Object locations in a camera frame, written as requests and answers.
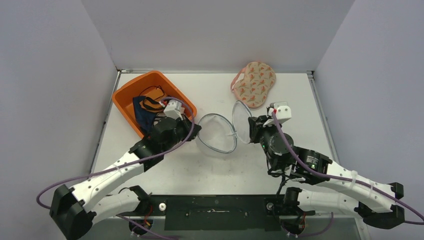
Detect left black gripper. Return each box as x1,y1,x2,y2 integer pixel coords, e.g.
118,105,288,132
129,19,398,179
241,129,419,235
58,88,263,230
163,114,202,153

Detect white mesh laundry bag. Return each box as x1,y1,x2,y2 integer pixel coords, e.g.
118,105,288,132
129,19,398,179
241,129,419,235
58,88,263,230
195,100,252,158

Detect floral padded bra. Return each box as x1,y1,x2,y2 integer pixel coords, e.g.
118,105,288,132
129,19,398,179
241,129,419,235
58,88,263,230
230,61,277,109

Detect navy blue bra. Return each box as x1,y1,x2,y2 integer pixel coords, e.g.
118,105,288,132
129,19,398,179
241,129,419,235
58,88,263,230
132,96,157,135

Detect orange plastic tub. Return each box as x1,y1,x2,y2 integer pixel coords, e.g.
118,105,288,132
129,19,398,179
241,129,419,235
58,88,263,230
112,70,197,138

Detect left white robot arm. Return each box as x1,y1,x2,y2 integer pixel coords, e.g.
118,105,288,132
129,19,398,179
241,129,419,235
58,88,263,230
49,116,202,240

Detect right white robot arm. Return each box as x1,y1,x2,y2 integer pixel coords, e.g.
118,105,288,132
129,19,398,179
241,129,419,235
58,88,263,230
247,115,405,229

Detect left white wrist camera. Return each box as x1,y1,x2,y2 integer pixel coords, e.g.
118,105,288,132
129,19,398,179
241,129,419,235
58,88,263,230
163,99,185,120

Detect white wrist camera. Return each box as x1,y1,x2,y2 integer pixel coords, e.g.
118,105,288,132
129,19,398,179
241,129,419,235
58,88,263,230
262,101,292,127
163,99,185,120

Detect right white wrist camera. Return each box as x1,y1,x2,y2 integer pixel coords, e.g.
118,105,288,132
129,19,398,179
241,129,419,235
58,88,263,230
262,101,292,127

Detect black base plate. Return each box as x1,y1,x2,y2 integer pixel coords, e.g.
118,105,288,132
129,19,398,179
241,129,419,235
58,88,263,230
124,194,315,231

